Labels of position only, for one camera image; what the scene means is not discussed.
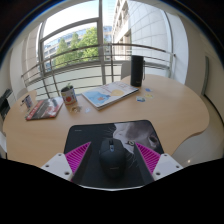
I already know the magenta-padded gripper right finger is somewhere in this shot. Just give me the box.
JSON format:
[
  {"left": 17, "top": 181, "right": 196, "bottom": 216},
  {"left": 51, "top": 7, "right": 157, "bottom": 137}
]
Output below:
[{"left": 132, "top": 142, "right": 184, "bottom": 186}]

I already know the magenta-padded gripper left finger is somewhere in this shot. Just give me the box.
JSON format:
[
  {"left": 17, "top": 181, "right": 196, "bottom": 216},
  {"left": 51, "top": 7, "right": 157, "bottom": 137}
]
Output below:
[{"left": 40, "top": 141, "right": 93, "bottom": 185}]

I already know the black computer mouse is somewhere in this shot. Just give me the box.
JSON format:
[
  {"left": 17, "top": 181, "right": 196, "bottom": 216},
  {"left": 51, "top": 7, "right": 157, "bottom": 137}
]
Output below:
[{"left": 98, "top": 137, "right": 128, "bottom": 180}]

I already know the black printed mouse pad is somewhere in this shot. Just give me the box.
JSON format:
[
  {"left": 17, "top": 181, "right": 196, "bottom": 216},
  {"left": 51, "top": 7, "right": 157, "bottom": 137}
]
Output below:
[{"left": 63, "top": 119, "right": 165, "bottom": 190}]

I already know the red and dark magazine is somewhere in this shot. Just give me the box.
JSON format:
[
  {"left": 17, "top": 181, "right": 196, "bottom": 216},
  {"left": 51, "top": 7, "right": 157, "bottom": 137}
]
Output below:
[{"left": 24, "top": 96, "right": 64, "bottom": 121}]

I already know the white chair with wooden legs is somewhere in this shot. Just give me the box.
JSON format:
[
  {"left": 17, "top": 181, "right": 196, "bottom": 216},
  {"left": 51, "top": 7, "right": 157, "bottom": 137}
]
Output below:
[{"left": 0, "top": 129, "right": 8, "bottom": 160}]

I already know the small potted plant mug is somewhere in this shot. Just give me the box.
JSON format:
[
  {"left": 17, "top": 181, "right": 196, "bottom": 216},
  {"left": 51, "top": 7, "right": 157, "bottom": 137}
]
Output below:
[{"left": 60, "top": 82, "right": 78, "bottom": 106}]

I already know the small pen cup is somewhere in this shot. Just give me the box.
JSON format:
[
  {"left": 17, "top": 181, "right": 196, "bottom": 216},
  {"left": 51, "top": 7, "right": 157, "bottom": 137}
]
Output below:
[{"left": 23, "top": 94, "right": 34, "bottom": 110}]

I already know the white chair back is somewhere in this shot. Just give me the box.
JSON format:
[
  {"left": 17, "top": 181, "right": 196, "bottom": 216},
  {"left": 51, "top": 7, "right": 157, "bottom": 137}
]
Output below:
[
  {"left": 15, "top": 88, "right": 28, "bottom": 100},
  {"left": 120, "top": 61, "right": 132, "bottom": 81}
]

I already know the black and white printer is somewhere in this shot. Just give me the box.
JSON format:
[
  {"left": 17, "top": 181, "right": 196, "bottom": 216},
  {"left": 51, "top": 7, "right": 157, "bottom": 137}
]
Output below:
[{"left": 0, "top": 88, "right": 14, "bottom": 120}]

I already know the white and blue booklet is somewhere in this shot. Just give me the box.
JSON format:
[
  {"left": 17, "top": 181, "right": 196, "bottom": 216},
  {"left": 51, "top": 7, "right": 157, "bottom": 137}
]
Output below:
[{"left": 81, "top": 80, "right": 140, "bottom": 111}]

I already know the black cylindrical bottle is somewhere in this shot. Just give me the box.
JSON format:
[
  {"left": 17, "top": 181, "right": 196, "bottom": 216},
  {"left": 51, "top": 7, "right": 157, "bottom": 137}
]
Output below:
[{"left": 130, "top": 55, "right": 146, "bottom": 88}]

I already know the grey-green door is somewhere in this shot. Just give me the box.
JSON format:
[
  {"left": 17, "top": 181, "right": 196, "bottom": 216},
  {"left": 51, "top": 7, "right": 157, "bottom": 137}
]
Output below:
[{"left": 201, "top": 55, "right": 211, "bottom": 98}]

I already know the metal balcony railing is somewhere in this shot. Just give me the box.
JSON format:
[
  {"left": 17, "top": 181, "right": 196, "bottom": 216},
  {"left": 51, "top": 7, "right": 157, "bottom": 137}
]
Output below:
[{"left": 20, "top": 43, "right": 176, "bottom": 100}]

